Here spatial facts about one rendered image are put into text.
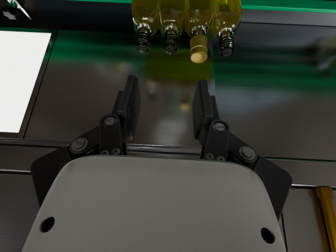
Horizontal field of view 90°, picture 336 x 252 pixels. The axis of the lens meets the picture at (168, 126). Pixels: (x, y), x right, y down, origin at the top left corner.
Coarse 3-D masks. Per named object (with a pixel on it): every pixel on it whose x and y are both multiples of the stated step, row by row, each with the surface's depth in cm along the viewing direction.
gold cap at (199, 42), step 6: (192, 36) 34; (198, 36) 33; (204, 36) 33; (192, 42) 34; (198, 42) 33; (204, 42) 33; (192, 48) 33; (198, 48) 32; (204, 48) 33; (192, 54) 33; (198, 54) 33; (204, 54) 33; (192, 60) 34; (198, 60) 34; (204, 60) 34
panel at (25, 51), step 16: (0, 32) 50; (16, 32) 51; (0, 48) 49; (16, 48) 49; (32, 48) 49; (0, 64) 47; (16, 64) 47; (32, 64) 47; (0, 80) 45; (16, 80) 46; (32, 80) 46; (0, 96) 44; (16, 96) 44; (0, 112) 43; (16, 112) 43; (0, 128) 41; (16, 128) 41
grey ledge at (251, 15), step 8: (248, 16) 55; (256, 16) 54; (264, 16) 54; (272, 16) 54; (280, 16) 54; (288, 16) 54; (296, 16) 54; (304, 16) 54; (312, 16) 54; (320, 16) 53; (328, 16) 53; (304, 24) 56; (312, 24) 56; (320, 24) 56; (328, 24) 56
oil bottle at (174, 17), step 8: (160, 0) 35; (168, 0) 35; (176, 0) 35; (184, 0) 35; (160, 8) 34; (168, 8) 34; (176, 8) 34; (184, 8) 35; (160, 16) 34; (168, 16) 34; (176, 16) 34; (184, 16) 35; (160, 24) 35; (168, 24) 35; (176, 24) 35; (160, 32) 38
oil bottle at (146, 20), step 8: (136, 0) 35; (144, 0) 35; (152, 0) 35; (136, 8) 34; (144, 8) 34; (152, 8) 34; (136, 16) 34; (144, 16) 34; (152, 16) 34; (136, 24) 35; (152, 24) 35; (136, 32) 37; (152, 32) 37
